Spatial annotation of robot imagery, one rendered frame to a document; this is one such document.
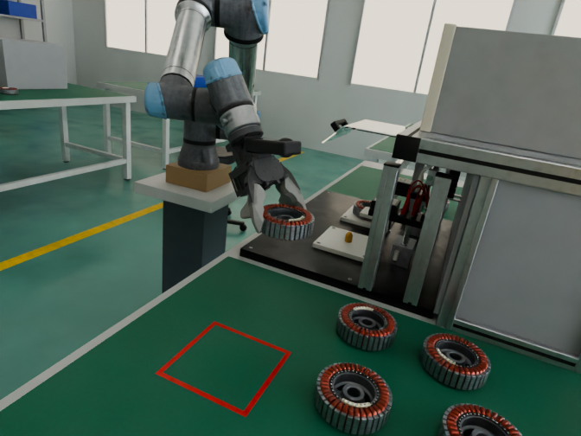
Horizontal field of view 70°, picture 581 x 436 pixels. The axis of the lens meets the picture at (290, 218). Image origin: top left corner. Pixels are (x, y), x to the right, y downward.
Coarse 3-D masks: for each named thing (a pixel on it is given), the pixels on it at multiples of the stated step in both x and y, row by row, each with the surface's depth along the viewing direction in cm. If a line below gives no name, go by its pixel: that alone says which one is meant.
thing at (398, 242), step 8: (400, 240) 105; (408, 240) 106; (416, 240) 107; (392, 248) 103; (400, 248) 102; (408, 248) 101; (392, 256) 104; (400, 256) 103; (408, 256) 102; (400, 264) 103; (408, 264) 103
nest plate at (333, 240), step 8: (328, 232) 116; (336, 232) 116; (344, 232) 117; (352, 232) 118; (320, 240) 109; (328, 240) 110; (336, 240) 111; (344, 240) 111; (352, 240) 112; (360, 240) 113; (320, 248) 107; (328, 248) 106; (336, 248) 106; (344, 248) 107; (352, 248) 107; (360, 248) 108; (344, 256) 105; (352, 256) 104; (360, 256) 104
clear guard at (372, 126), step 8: (368, 120) 133; (344, 128) 118; (352, 128) 114; (360, 128) 114; (368, 128) 116; (376, 128) 118; (384, 128) 120; (392, 128) 123; (400, 128) 125; (336, 136) 125; (392, 136) 110
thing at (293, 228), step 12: (276, 204) 83; (288, 204) 83; (264, 216) 76; (276, 216) 82; (288, 216) 81; (300, 216) 81; (312, 216) 80; (264, 228) 76; (276, 228) 75; (288, 228) 75; (300, 228) 76; (312, 228) 79
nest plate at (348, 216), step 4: (352, 208) 137; (348, 212) 134; (352, 212) 134; (344, 216) 129; (348, 216) 130; (352, 216) 130; (356, 216) 131; (340, 220) 129; (344, 220) 128; (348, 220) 128; (352, 220) 127; (356, 220) 128; (360, 220) 128; (364, 220) 129; (368, 220) 129; (356, 224) 127; (360, 224) 127; (364, 224) 126; (368, 224) 126; (392, 224) 131
